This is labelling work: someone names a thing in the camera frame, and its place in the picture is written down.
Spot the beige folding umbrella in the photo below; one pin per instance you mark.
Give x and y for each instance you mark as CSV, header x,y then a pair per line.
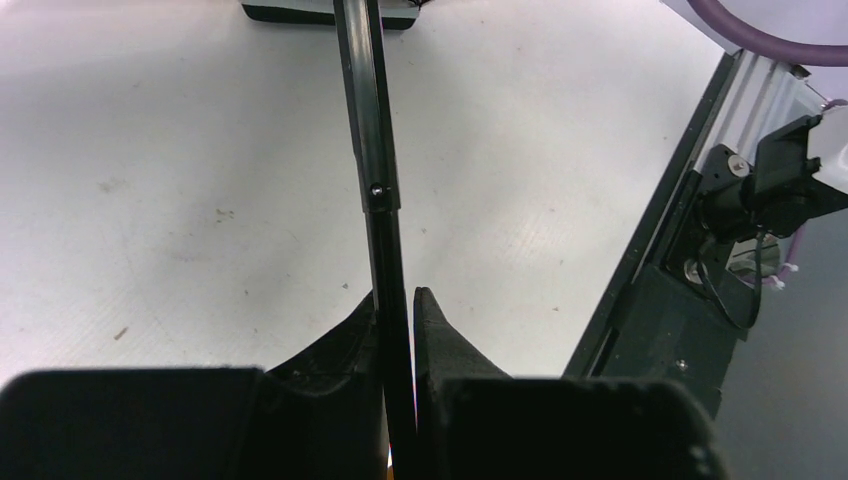
x,y
360,36

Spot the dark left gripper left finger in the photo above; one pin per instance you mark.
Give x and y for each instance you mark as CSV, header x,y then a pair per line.
x,y
318,415

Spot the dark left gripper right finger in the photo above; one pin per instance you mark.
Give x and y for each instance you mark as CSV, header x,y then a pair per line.
x,y
475,421

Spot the aluminium rail frame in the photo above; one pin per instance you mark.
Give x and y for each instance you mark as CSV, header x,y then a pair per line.
x,y
761,96

